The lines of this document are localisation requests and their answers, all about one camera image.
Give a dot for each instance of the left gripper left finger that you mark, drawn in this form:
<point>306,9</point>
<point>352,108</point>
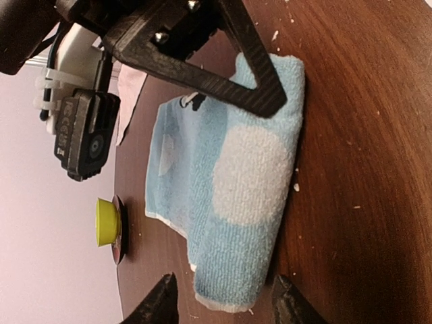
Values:
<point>160,306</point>

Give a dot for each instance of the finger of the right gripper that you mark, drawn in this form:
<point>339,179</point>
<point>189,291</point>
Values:
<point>211,47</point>

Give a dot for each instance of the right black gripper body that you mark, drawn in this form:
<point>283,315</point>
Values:
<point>40,27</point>

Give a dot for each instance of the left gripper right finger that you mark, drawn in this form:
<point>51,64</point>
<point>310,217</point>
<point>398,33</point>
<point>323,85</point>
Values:
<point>290,306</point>

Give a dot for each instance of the pink towel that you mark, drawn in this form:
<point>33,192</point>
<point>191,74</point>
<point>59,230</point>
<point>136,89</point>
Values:
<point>129,85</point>

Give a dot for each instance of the red floral plate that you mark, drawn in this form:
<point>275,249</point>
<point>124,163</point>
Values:
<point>121,245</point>

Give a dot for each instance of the green plastic bowl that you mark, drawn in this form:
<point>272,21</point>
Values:
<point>107,222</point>

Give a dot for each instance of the blue polka dot towel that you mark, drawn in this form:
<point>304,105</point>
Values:
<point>220,177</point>

